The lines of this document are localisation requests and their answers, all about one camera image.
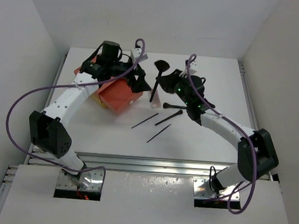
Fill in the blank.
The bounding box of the purple cable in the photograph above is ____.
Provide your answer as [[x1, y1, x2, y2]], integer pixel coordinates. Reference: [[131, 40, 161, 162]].
[[3, 29, 147, 184], [175, 53, 267, 216]]

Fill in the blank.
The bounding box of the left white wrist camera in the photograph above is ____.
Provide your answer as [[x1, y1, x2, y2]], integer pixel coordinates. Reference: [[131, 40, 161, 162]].
[[130, 48, 148, 63]]

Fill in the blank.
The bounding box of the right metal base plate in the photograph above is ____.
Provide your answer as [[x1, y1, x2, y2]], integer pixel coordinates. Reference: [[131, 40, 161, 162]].
[[192, 177, 242, 202]]

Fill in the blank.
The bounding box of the black powder brush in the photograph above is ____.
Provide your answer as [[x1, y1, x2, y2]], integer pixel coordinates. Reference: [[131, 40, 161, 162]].
[[163, 102, 187, 110]]

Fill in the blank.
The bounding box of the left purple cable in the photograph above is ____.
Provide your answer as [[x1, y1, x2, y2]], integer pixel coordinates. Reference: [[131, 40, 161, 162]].
[[3, 29, 147, 184]]

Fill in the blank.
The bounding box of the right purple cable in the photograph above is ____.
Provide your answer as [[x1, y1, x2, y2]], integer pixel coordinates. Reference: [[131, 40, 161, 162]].
[[175, 53, 267, 216]]

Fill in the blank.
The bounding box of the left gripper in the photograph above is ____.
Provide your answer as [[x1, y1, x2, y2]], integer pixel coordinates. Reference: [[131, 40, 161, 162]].
[[107, 56, 153, 94]]

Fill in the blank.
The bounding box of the orange top drawer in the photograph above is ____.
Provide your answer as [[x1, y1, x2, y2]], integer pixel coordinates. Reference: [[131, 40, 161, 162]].
[[96, 79, 143, 115]]

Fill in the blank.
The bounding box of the metal base plate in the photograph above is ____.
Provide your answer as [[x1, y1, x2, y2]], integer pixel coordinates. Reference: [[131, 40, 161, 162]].
[[56, 169, 104, 192], [192, 177, 242, 202]]

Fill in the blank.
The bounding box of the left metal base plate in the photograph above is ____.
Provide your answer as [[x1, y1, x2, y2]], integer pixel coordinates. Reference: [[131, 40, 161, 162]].
[[56, 169, 104, 192]]

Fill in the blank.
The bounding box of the black medium makeup brush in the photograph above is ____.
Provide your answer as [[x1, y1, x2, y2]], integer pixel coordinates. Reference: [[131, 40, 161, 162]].
[[154, 109, 183, 126]]

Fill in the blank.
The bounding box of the black fan brush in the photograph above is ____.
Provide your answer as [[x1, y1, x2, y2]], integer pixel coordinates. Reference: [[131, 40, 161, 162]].
[[149, 59, 170, 103]]

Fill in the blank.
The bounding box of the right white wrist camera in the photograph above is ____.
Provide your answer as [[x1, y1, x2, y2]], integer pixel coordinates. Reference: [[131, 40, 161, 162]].
[[184, 61, 198, 75]]

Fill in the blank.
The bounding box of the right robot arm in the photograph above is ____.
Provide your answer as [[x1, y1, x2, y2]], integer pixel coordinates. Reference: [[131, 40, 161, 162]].
[[156, 70, 279, 193]]

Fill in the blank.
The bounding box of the aluminium rail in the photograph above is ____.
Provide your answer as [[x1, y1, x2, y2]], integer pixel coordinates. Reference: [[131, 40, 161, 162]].
[[6, 147, 272, 183]]

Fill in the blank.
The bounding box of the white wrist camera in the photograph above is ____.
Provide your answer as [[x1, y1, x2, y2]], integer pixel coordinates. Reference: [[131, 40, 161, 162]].
[[184, 61, 198, 75], [130, 48, 148, 63]]

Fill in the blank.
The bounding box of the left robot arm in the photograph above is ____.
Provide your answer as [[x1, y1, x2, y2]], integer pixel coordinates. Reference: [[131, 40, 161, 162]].
[[29, 38, 151, 180]]

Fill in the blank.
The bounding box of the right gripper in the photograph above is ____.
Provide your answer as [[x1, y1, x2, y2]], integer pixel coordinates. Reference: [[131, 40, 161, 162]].
[[156, 68, 194, 106]]

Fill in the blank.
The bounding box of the thin black liner brush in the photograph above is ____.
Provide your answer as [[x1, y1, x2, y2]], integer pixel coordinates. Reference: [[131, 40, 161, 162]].
[[131, 113, 159, 129]]

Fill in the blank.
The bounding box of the long nude eyeshadow palette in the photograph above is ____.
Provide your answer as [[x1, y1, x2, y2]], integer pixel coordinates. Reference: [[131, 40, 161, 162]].
[[150, 90, 162, 109]]

